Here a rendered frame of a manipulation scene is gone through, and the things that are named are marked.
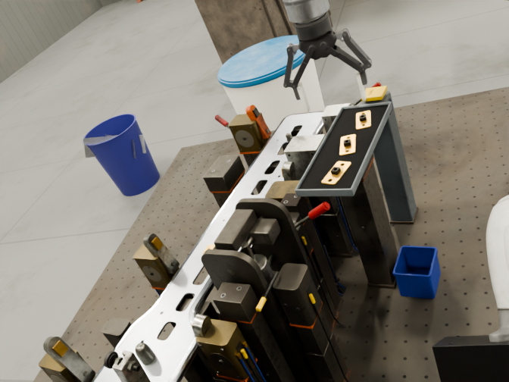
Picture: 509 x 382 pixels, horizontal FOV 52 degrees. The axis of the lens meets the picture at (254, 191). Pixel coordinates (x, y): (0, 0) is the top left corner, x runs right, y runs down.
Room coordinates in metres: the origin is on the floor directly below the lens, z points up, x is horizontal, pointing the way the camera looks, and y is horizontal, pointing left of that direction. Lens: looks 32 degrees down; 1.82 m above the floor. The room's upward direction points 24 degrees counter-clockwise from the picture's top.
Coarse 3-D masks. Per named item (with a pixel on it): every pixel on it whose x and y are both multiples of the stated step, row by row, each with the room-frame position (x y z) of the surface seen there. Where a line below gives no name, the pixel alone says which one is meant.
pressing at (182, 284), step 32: (288, 128) 1.61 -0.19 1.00; (320, 128) 1.51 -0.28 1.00; (256, 160) 1.49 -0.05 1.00; (224, 224) 1.22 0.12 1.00; (192, 256) 1.14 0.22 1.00; (192, 288) 1.01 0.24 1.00; (160, 320) 0.95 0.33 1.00; (192, 320) 0.90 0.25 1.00; (160, 352) 0.85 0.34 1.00; (192, 352) 0.81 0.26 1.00
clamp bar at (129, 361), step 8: (112, 352) 0.67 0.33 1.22; (128, 352) 0.66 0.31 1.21; (104, 360) 0.66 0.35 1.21; (112, 360) 0.66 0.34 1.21; (120, 360) 0.66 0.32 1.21; (128, 360) 0.64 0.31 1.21; (136, 360) 0.65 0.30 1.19; (120, 368) 0.63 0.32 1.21; (128, 368) 0.63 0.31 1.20; (136, 368) 0.63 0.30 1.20; (120, 376) 0.64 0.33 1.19; (128, 376) 0.63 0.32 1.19; (136, 376) 0.64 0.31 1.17; (144, 376) 0.66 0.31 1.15
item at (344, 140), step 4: (344, 136) 1.12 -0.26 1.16; (348, 136) 1.11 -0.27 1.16; (352, 136) 1.10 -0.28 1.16; (344, 140) 1.09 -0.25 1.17; (348, 140) 1.08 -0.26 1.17; (352, 140) 1.09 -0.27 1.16; (340, 144) 1.09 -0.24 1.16; (344, 144) 1.08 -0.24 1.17; (348, 144) 1.07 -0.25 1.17; (352, 144) 1.07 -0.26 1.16; (340, 148) 1.08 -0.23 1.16; (344, 148) 1.07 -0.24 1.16; (348, 148) 1.06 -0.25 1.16; (352, 148) 1.06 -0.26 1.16; (340, 152) 1.06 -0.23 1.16; (344, 152) 1.05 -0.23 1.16; (348, 152) 1.04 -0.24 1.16; (352, 152) 1.04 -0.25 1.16
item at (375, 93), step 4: (368, 88) 1.32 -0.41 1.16; (372, 88) 1.31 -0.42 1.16; (376, 88) 1.30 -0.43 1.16; (380, 88) 1.29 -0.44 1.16; (384, 88) 1.28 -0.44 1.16; (368, 92) 1.30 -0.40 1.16; (372, 92) 1.29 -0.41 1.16; (376, 92) 1.28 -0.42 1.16; (380, 92) 1.27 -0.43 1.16; (384, 92) 1.27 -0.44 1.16; (368, 96) 1.27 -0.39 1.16; (372, 96) 1.27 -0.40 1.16; (376, 96) 1.26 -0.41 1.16; (380, 96) 1.25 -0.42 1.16; (368, 100) 1.27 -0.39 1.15; (372, 100) 1.26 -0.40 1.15
